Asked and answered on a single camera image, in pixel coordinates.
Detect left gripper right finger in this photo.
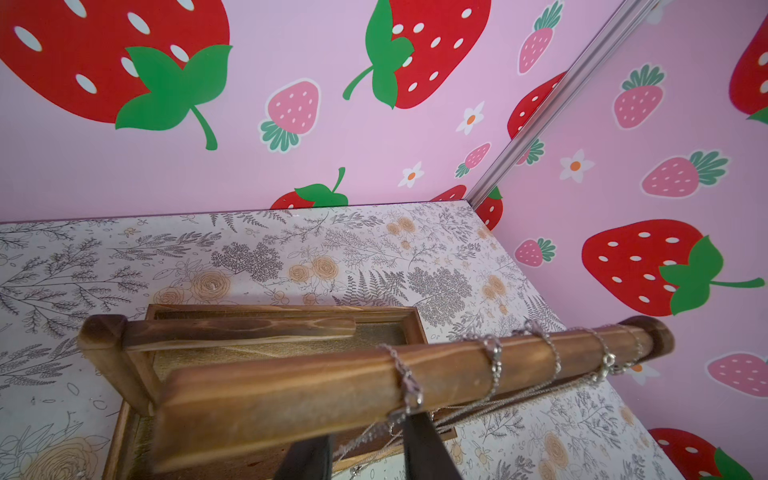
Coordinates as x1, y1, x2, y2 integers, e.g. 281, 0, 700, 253
403, 412, 462, 480

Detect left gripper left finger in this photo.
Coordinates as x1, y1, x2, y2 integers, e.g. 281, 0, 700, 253
273, 435, 334, 480

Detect wooden jewelry display stand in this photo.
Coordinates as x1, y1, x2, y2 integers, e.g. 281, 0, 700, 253
77, 305, 675, 479

